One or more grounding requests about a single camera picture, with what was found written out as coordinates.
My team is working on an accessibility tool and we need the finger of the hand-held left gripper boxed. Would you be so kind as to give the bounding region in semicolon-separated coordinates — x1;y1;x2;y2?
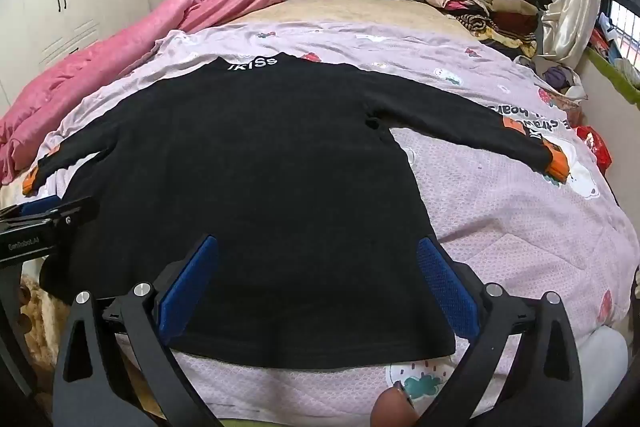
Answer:
0;196;97;233

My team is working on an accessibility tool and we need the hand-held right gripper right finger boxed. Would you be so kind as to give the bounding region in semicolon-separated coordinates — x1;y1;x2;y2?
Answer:
416;234;583;427

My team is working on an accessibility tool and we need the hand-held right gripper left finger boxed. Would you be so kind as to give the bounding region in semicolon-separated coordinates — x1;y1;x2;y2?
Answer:
52;234;221;427

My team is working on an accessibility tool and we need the black sweater with orange patches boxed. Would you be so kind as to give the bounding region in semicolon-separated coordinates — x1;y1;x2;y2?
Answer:
22;52;571;370

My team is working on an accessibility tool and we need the pile of folded clothes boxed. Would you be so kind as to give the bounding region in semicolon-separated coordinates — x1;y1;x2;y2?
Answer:
417;0;553;58

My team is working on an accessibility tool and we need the person's right hand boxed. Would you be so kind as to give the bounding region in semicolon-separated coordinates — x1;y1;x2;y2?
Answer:
372;386;418;427

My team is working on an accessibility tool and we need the lilac printed blanket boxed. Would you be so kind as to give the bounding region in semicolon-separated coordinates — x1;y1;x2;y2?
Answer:
37;27;640;427

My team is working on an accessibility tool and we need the pink quilt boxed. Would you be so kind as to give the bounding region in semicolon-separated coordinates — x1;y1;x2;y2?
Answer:
0;0;331;185

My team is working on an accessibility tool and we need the white mattress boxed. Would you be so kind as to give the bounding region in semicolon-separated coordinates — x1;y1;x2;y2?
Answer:
570;324;636;427

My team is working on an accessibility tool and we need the red plastic bag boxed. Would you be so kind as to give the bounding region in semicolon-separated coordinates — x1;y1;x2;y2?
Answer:
575;124;613;172

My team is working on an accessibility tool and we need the purple cloth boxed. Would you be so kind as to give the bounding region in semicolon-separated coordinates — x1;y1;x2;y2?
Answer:
542;64;583;100

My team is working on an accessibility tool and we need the green window ledge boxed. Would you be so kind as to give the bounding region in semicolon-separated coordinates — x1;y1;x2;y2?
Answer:
585;47;640;108

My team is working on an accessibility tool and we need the window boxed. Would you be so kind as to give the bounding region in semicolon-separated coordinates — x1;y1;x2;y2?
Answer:
595;0;640;78

